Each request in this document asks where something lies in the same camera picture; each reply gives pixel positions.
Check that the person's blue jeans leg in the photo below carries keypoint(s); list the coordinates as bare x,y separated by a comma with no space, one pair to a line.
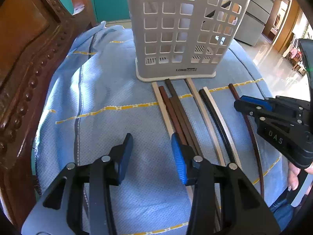
283,210

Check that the teal kitchen base cabinets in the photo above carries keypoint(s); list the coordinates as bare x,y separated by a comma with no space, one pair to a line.
107,0

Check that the grey refrigerator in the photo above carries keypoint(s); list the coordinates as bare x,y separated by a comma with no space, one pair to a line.
256,9

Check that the white plastic utensil basket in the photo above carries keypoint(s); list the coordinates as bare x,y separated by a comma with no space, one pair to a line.
171,63

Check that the pink covered chair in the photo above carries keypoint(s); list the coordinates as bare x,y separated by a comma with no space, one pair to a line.
294,53

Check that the black chopstick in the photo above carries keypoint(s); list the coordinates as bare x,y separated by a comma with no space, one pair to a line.
215,117

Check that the person's right hand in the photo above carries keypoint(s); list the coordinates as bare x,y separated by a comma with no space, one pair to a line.
294,176

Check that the carved wooden chair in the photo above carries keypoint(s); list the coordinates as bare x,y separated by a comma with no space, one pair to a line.
27,61

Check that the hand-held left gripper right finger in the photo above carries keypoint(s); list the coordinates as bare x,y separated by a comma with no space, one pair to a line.
177,156

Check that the dark brown chopstick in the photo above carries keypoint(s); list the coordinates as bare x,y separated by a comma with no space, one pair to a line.
171,89

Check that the reddish brown chopstick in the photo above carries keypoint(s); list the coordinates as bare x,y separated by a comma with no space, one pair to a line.
256,146

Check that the wooden door frame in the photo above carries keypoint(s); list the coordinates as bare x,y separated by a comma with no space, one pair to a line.
291,19

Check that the beige chopstick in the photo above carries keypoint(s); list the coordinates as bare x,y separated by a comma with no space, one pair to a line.
159,102
205,115
217,107

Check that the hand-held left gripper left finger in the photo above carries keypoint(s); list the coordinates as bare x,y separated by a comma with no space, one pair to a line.
126,153

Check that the blue patterned cloth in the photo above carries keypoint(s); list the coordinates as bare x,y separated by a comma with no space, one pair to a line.
97,127

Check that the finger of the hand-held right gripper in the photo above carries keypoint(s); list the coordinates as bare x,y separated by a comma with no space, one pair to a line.
256,102
247,109

